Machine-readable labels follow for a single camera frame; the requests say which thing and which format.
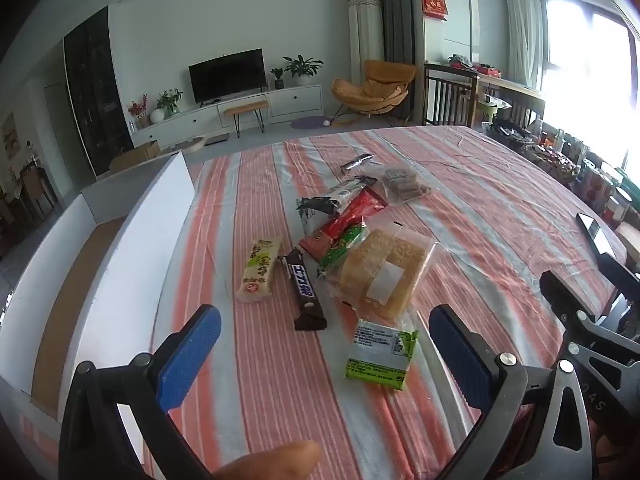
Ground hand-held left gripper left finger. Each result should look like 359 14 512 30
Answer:
59 304 222 480

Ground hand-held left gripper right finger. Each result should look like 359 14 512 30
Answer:
429 304 593 480

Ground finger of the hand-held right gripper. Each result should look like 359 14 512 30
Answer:
540 270 601 348

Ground green and white snack packet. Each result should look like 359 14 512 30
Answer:
342 319 419 392

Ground white cardboard box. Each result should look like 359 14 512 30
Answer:
0 151 197 441

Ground cream rice cracker packet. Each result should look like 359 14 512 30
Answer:
235 236 284 306

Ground bread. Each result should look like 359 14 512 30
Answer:
324 227 442 322

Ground dark brown chocolate bar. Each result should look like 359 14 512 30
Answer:
277 249 328 332

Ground clear bag of brown snacks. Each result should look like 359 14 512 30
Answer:
372 164 433 207

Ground red snack packet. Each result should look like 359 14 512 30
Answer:
299 186 390 262

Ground long black snack packet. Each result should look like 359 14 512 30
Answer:
295 175 379 213

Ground silver foil snack wrapper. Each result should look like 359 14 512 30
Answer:
340 154 374 174

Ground person's left hand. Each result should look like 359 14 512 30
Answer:
215 441 322 480

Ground black smartphone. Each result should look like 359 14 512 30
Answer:
575 212 618 256

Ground striped orange grey tablecloth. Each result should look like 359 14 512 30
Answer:
142 125 628 480

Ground row of jars and bottles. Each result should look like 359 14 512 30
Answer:
485 117 640 226

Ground light green stool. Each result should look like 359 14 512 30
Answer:
475 97 512 123

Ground brown cardboard box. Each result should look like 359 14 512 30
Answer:
109 141 162 173

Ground wooden dining table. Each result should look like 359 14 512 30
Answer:
475 74 546 126

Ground dark wooden chair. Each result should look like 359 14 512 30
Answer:
424 62 481 128

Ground red flowers in vase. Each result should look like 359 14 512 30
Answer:
128 94 151 128

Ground wooden bench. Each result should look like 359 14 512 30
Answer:
223 100 271 138

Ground green plant in glass vase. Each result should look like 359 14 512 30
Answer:
156 89 184 117

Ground white sheer curtain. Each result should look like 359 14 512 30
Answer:
502 0 546 91

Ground dark glass cabinet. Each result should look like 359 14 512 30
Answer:
63 6 135 178

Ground orange lounge chair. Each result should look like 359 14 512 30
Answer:
331 59 417 123

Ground white television cabinet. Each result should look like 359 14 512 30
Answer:
131 84 323 148

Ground black television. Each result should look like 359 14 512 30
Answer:
188 48 266 106

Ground large plant in white pot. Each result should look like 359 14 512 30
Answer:
282 55 324 86

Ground covered floor air conditioner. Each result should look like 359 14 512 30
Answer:
346 0 386 106

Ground grey curtain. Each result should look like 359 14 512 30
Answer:
362 0 426 126

